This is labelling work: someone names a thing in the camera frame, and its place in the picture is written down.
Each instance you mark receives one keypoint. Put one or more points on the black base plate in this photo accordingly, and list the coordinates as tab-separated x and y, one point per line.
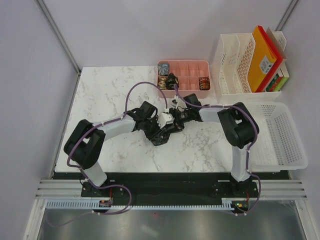
171	189

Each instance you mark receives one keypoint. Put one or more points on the white slotted cable duct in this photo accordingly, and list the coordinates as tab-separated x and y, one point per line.
90	204

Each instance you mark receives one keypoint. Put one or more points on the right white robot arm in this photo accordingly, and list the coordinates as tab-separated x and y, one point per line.
238	125

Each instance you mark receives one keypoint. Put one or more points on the dark floral patterned tie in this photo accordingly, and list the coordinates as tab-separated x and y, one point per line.
162	136

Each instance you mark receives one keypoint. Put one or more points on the red rolled tie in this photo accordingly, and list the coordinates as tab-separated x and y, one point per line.
204	83

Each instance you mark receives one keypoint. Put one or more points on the black rolled tie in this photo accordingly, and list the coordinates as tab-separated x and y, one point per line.
171	81

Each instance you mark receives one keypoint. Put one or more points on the beige floral rolled tie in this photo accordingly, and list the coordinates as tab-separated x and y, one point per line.
161	82

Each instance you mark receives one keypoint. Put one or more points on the white perforated plastic basket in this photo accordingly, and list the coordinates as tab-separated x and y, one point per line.
278	146

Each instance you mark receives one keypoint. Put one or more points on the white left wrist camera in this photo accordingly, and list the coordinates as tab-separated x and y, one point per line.
165	118

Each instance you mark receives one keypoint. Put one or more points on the grey rolled tie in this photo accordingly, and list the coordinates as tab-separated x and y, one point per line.
163	69

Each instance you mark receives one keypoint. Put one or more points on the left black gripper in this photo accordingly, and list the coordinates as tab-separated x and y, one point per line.
151	136

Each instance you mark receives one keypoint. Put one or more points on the red folder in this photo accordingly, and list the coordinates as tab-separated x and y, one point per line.
272	72

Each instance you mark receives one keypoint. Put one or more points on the orange folder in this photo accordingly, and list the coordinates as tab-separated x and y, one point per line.
262	60

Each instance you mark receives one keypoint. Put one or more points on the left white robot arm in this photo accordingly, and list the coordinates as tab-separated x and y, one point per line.
86	141

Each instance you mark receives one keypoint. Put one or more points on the pink compartment organizer box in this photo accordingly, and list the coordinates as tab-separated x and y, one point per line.
188	73

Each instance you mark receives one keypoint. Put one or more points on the brown cardboard folder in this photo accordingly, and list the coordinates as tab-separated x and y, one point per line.
279	41

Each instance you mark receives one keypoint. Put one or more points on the green book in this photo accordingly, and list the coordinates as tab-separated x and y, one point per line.
277	83

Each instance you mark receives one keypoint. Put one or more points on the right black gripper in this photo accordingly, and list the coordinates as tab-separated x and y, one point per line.
179	126

